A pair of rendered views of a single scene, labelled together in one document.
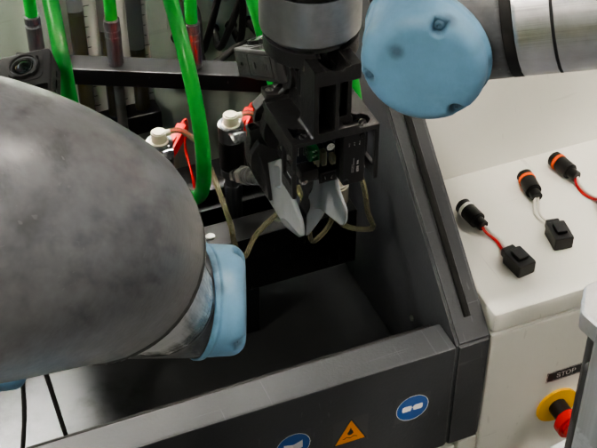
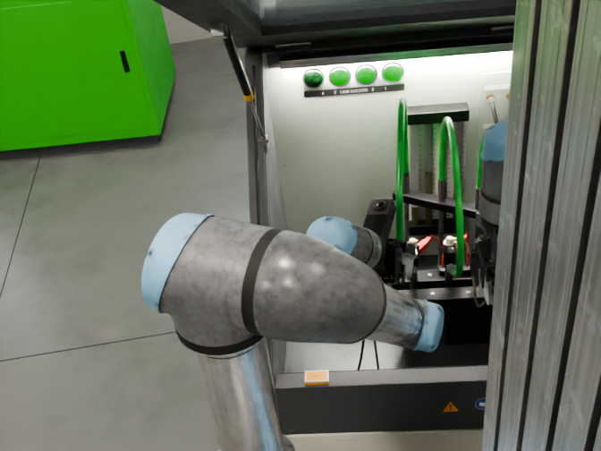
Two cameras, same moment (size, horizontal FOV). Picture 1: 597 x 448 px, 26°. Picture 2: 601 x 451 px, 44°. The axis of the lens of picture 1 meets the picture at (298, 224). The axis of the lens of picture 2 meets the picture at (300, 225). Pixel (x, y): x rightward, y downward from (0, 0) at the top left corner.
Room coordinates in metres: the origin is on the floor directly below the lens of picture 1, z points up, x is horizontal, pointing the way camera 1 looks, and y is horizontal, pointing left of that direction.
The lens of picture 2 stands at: (-0.15, -0.18, 2.15)
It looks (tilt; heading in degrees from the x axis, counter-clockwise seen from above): 38 degrees down; 29
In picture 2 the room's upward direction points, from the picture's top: 7 degrees counter-clockwise
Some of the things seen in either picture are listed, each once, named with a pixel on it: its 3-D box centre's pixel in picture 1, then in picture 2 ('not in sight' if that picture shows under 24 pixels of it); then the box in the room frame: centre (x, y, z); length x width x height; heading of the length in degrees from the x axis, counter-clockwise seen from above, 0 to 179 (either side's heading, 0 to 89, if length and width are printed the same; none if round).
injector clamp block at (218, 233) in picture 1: (203, 268); (465, 306); (1.09, 0.11, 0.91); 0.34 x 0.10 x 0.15; 112
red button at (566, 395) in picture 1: (564, 416); not in sight; (0.96, -0.30, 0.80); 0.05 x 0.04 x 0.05; 112
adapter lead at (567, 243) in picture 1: (544, 207); not in sight; (1.10, -0.27, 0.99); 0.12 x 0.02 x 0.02; 13
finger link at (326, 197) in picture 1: (328, 199); not in sight; (0.81, -0.02, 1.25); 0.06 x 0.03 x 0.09; 22
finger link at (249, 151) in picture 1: (275, 150); (483, 263); (0.82, 0.02, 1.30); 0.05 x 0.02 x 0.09; 112
